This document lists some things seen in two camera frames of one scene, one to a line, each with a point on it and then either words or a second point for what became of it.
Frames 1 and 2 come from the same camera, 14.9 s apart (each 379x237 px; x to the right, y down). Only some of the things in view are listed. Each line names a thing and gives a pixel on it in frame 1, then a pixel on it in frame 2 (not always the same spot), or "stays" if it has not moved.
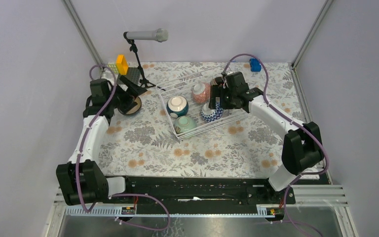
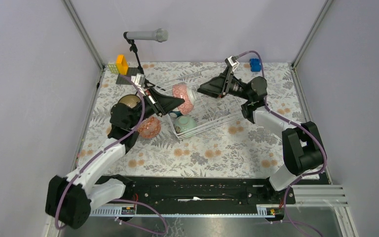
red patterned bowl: x=201 y=92 -> x=180 y=90
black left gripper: x=136 y=90 -> x=164 y=104
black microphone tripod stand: x=145 y=83 stays
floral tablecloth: x=176 y=134 stays
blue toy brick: x=254 y=64 stays
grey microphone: x=160 y=35 stays
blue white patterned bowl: x=211 y=115 -> x=150 y=127
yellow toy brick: x=122 y=64 stays
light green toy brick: x=113 y=68 stays
